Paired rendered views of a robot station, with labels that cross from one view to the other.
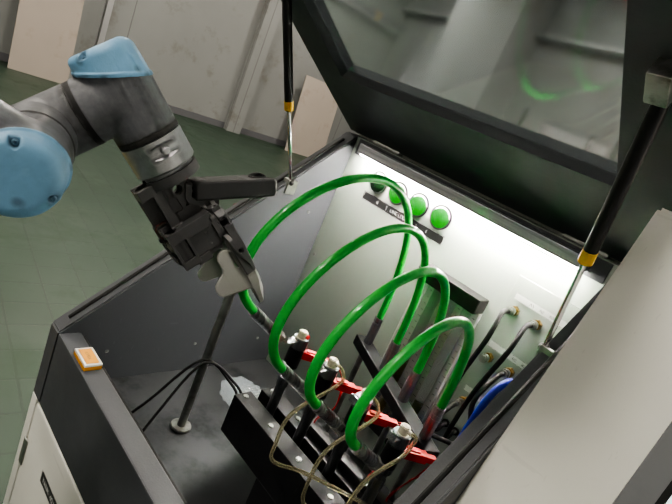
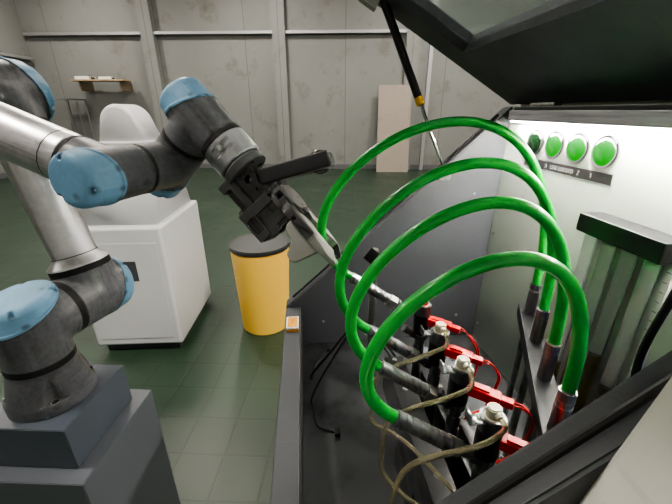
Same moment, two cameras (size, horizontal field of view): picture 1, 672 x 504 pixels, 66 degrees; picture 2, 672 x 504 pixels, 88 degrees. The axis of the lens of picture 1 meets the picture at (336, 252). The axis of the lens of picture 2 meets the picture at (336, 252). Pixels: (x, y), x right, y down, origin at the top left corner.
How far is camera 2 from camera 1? 0.44 m
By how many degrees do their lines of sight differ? 43
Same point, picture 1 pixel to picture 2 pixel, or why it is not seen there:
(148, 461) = (291, 401)
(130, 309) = (331, 290)
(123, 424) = (290, 371)
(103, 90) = (174, 118)
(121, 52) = (176, 86)
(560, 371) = not seen: outside the picture
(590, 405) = not seen: outside the picture
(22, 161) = (65, 167)
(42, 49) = (392, 155)
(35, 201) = (82, 193)
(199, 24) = (486, 102)
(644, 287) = not seen: outside the picture
